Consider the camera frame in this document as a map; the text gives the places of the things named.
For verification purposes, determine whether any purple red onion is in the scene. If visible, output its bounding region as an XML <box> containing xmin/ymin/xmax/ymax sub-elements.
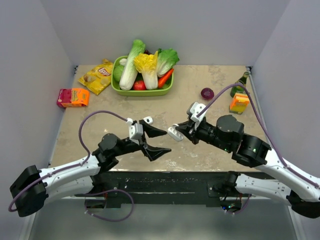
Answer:
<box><xmin>200</xmin><ymin>87</ymin><xmax>215</xmax><ymax>101</ymax></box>

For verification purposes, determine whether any yellow napa cabbage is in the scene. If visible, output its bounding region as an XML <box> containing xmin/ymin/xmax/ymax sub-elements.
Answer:
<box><xmin>134</xmin><ymin>51</ymin><xmax>158</xmax><ymax>90</ymax></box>

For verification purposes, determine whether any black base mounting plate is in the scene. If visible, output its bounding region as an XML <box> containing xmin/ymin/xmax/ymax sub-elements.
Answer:
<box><xmin>84</xmin><ymin>171</ymin><xmax>240</xmax><ymax>208</ymax></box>

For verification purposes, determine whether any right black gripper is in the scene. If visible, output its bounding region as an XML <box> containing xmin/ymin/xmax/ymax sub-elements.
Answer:
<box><xmin>176</xmin><ymin>116</ymin><xmax>232</xmax><ymax>152</ymax></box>

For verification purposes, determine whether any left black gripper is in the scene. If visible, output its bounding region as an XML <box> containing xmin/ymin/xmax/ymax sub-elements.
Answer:
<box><xmin>113</xmin><ymin>120</ymin><xmax>171</xmax><ymax>161</ymax></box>

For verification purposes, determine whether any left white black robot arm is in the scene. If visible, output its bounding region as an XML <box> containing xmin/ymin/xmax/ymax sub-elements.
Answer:
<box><xmin>8</xmin><ymin>118</ymin><xmax>171</xmax><ymax>217</ymax></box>

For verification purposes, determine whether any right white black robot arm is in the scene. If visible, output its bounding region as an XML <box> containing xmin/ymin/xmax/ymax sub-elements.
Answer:
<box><xmin>167</xmin><ymin>115</ymin><xmax>320</xmax><ymax>219</ymax></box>

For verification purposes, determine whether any green Perrier bottle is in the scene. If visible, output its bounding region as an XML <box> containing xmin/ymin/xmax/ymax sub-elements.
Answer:
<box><xmin>230</xmin><ymin>71</ymin><xmax>250</xmax><ymax>98</ymax></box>

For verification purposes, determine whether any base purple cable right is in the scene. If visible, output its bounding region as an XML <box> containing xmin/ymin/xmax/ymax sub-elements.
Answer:
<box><xmin>223</xmin><ymin>193</ymin><xmax>252</xmax><ymax>215</ymax></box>

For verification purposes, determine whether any round green cabbage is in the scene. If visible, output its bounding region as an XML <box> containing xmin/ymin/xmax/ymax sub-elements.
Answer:
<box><xmin>113</xmin><ymin>64</ymin><xmax>125</xmax><ymax>83</ymax></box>

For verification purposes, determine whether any orange carrot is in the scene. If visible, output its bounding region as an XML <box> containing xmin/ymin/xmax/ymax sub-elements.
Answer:
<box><xmin>158</xmin><ymin>68</ymin><xmax>174</xmax><ymax>89</ymax></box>

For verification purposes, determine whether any green plastic basket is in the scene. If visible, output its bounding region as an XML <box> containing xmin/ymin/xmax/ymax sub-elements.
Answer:
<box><xmin>110</xmin><ymin>55</ymin><xmax>175</xmax><ymax>97</ymax></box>

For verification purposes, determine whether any orange sponge pack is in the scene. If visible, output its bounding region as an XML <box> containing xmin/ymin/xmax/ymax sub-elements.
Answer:
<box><xmin>229</xmin><ymin>92</ymin><xmax>250</xmax><ymax>115</ymax></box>

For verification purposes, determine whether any yellow Lays chips bag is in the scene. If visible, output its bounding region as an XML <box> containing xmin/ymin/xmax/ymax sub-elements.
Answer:
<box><xmin>78</xmin><ymin>59</ymin><xmax>114</xmax><ymax>96</ymax></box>

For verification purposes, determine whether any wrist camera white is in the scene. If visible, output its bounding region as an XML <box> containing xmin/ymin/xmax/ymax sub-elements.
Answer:
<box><xmin>126</xmin><ymin>118</ymin><xmax>144</xmax><ymax>145</ymax></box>
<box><xmin>186</xmin><ymin>101</ymin><xmax>207</xmax><ymax>123</ymax></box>

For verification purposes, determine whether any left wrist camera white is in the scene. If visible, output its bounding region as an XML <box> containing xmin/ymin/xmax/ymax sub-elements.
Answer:
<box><xmin>126</xmin><ymin>118</ymin><xmax>144</xmax><ymax>145</ymax></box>

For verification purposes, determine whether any white gold-rimmed charging case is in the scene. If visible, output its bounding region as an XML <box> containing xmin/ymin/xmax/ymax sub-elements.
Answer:
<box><xmin>143</xmin><ymin>116</ymin><xmax>153</xmax><ymax>125</ymax></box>

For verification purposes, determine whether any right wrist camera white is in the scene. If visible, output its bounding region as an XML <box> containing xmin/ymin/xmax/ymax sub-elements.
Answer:
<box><xmin>186</xmin><ymin>101</ymin><xmax>207</xmax><ymax>123</ymax></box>

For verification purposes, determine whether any green leaf lettuce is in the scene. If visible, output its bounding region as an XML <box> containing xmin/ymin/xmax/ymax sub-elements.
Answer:
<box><xmin>156</xmin><ymin>48</ymin><xmax>180</xmax><ymax>78</ymax></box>

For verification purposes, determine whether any pink orange snack box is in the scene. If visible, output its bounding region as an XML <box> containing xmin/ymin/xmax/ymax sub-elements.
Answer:
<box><xmin>56</xmin><ymin>88</ymin><xmax>90</xmax><ymax>108</ymax></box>

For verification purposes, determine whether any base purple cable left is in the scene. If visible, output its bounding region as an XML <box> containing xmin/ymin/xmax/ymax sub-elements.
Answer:
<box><xmin>84</xmin><ymin>188</ymin><xmax>135</xmax><ymax>222</ymax></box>

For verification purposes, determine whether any red tomato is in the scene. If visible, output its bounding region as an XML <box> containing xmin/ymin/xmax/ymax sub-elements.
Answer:
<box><xmin>132</xmin><ymin>80</ymin><xmax>147</xmax><ymax>91</ymax></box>

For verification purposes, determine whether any tall napa cabbage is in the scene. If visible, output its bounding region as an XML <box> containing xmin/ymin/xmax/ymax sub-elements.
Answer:
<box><xmin>119</xmin><ymin>39</ymin><xmax>146</xmax><ymax>91</ymax></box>

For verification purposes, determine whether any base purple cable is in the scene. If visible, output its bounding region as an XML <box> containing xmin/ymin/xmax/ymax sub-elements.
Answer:
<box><xmin>223</xmin><ymin>193</ymin><xmax>252</xmax><ymax>215</ymax></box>
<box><xmin>84</xmin><ymin>188</ymin><xmax>135</xmax><ymax>222</ymax></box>

